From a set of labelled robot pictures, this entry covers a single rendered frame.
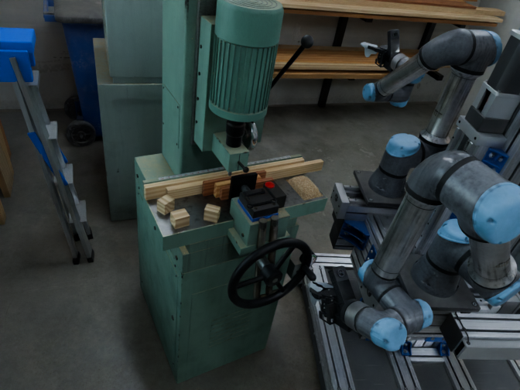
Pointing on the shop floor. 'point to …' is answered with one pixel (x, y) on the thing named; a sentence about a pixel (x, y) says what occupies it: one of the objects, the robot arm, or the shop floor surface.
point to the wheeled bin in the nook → (80, 64)
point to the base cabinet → (199, 306)
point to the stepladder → (22, 71)
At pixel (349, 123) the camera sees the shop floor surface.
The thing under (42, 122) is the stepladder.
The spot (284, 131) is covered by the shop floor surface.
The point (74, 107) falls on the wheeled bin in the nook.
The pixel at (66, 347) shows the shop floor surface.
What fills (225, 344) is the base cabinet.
